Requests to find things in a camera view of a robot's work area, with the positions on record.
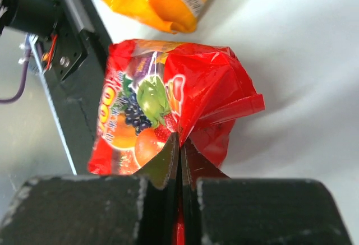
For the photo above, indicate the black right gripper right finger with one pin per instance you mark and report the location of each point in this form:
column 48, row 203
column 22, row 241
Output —
column 218, row 209

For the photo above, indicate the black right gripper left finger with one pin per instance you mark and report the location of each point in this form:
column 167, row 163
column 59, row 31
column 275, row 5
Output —
column 98, row 209

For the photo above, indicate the red candy bag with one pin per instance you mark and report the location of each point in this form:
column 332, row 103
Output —
column 154, row 88

